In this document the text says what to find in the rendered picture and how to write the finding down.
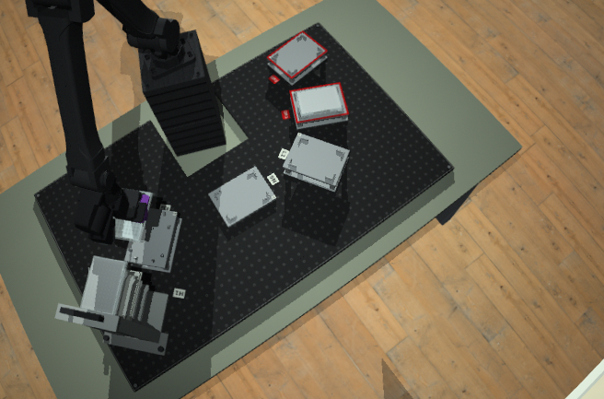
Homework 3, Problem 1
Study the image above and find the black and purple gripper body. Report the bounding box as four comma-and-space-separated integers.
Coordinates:
109, 186, 147, 222

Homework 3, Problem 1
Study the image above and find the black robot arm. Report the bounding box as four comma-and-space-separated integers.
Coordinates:
25, 0, 196, 245

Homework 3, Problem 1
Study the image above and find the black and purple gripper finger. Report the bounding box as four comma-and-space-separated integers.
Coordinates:
137, 194, 150, 223

